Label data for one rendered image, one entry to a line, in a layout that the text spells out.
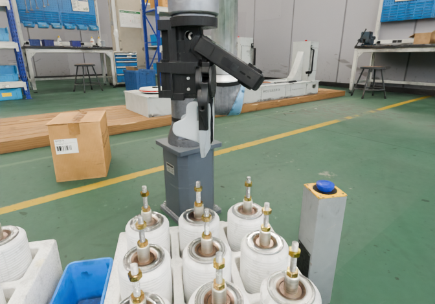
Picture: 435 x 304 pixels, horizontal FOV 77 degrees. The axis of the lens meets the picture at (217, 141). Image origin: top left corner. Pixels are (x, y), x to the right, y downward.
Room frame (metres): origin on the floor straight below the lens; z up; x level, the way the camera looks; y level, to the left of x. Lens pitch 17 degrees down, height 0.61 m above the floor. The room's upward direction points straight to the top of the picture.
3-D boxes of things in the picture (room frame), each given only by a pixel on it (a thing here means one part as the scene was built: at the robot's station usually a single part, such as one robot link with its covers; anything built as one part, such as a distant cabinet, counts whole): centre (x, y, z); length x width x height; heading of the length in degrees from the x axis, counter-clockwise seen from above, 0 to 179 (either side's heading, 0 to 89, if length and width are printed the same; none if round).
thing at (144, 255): (0.42, 0.14, 0.26); 0.02 x 0.02 x 0.03
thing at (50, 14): (5.34, 2.77, 0.94); 1.40 x 0.70 x 1.88; 128
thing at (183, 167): (0.99, 0.11, 0.15); 0.19 x 0.19 x 0.30; 38
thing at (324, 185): (0.57, -0.25, 0.32); 0.04 x 0.04 x 0.02
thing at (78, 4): (5.80, 2.65, 1.54); 0.32 x 0.02 x 0.25; 128
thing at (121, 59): (5.88, 1.99, 0.35); 0.59 x 0.47 x 0.69; 38
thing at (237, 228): (0.58, -0.07, 0.16); 0.10 x 0.10 x 0.18
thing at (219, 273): (0.32, 0.00, 0.30); 0.01 x 0.01 x 0.08
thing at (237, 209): (0.58, -0.07, 0.25); 0.08 x 0.08 x 0.01
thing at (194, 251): (0.44, 0.02, 0.25); 0.08 x 0.08 x 0.01
